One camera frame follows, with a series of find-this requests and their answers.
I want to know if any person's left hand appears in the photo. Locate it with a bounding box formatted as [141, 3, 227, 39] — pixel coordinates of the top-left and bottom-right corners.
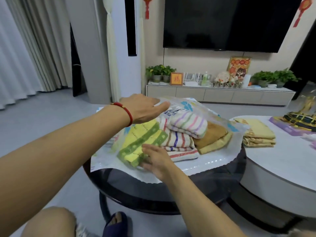
[119, 94, 171, 125]

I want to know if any person's right hand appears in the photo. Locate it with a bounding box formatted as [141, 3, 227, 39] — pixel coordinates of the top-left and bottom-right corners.
[140, 143, 177, 182]

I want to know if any yellow green towel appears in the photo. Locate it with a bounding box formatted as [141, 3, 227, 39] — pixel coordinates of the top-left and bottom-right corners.
[117, 119, 169, 168]

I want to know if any clear printed plastic storage bag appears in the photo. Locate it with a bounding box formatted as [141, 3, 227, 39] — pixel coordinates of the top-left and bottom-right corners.
[90, 97, 248, 184]

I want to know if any person's right forearm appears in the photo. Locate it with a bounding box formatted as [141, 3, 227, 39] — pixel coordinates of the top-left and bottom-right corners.
[162, 165, 248, 237]

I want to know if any person's left forearm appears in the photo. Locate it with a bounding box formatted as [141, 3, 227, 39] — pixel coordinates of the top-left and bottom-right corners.
[0, 105, 131, 237]

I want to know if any black round glass table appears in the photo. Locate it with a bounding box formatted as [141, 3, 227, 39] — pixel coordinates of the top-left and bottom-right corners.
[82, 143, 247, 223]

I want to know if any pastel striped folded towel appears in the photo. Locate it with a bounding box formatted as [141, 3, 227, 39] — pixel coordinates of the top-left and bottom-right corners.
[167, 110, 208, 139]

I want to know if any green potted plant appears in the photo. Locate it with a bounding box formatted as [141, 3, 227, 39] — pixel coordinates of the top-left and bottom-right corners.
[273, 68, 302, 88]
[162, 66, 177, 83]
[250, 71, 275, 88]
[145, 65, 164, 83]

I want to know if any red blue striped folded towel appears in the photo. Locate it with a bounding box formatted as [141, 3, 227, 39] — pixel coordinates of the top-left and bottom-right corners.
[158, 118, 195, 149]

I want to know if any white red striped folded towel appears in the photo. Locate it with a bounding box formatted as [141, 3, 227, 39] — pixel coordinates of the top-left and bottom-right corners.
[163, 145, 199, 162]

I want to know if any white router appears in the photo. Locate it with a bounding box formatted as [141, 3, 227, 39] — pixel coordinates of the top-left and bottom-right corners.
[184, 72, 200, 87]

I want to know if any brown folded towel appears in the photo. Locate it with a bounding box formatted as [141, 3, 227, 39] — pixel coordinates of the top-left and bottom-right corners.
[193, 121, 229, 149]

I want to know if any white low television cabinet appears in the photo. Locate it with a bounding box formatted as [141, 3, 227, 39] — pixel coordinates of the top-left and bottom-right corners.
[146, 81, 296, 107]

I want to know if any navy blue slipper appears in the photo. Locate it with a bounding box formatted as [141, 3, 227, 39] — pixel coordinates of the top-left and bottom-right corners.
[102, 211, 129, 237]

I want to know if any white plush toy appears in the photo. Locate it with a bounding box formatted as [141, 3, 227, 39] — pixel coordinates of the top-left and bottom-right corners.
[214, 71, 230, 85]

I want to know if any pale yellow folded towel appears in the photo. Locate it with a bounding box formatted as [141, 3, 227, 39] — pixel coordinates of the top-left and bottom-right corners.
[198, 132, 233, 155]

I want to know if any cream tied curtain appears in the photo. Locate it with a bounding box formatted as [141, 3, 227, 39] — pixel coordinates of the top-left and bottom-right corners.
[102, 0, 122, 103]

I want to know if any orange cartoon poster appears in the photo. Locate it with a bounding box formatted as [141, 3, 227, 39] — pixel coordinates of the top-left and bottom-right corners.
[227, 56, 252, 82]

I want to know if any white standing air conditioner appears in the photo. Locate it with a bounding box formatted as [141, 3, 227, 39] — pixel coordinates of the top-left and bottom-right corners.
[64, 0, 112, 105]

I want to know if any yellow patterned folded cloth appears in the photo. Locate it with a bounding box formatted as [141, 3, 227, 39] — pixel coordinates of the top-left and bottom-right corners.
[234, 118, 276, 148]

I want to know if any red hanging knot ornament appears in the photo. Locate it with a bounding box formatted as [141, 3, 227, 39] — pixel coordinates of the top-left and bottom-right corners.
[293, 0, 313, 28]
[142, 0, 154, 20]

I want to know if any person's left leg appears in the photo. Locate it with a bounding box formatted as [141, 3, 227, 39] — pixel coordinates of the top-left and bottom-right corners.
[21, 206, 77, 237]

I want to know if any purple flat box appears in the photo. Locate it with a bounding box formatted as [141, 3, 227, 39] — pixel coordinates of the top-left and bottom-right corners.
[269, 117, 316, 137]

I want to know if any white round coffee table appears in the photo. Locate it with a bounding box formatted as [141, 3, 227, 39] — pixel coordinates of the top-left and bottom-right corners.
[227, 115, 316, 227]

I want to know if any grey white window curtain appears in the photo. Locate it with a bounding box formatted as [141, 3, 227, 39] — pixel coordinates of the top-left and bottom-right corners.
[0, 0, 73, 110]

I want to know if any orange picture frame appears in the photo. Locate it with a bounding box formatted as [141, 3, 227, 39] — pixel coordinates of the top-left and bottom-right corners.
[170, 72, 184, 86]

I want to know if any red string bracelet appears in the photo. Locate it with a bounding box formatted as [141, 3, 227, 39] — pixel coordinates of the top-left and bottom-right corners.
[111, 102, 133, 127]

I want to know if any black vertical wall panel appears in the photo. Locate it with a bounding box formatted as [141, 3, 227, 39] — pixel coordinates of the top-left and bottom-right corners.
[124, 0, 138, 57]

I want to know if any black wall television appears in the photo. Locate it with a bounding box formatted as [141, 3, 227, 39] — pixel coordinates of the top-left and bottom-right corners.
[163, 0, 303, 53]

